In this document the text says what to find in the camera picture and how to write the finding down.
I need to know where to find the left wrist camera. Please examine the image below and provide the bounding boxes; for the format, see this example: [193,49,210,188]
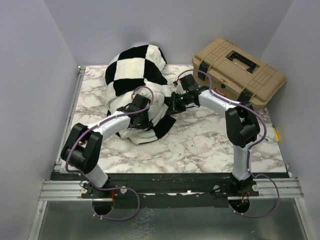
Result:
[130,94,151,112]

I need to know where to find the aluminium left side rail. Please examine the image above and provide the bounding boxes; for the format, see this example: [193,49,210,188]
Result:
[53,65,86,172]

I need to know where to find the black front mounting rail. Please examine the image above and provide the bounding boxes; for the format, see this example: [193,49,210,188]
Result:
[49,170,268,210]

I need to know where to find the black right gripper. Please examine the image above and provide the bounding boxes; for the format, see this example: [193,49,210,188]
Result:
[165,91,190,116]

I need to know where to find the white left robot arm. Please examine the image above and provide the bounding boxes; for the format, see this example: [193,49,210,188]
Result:
[60,107,149,198]

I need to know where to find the black and white checkered pillowcase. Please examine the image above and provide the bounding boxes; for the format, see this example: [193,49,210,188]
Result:
[105,44,176,145]

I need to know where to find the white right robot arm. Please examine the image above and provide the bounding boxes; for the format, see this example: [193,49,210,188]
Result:
[164,86,260,196]

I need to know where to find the tan plastic toolbox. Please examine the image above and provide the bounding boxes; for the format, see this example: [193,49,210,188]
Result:
[192,38,287,110]

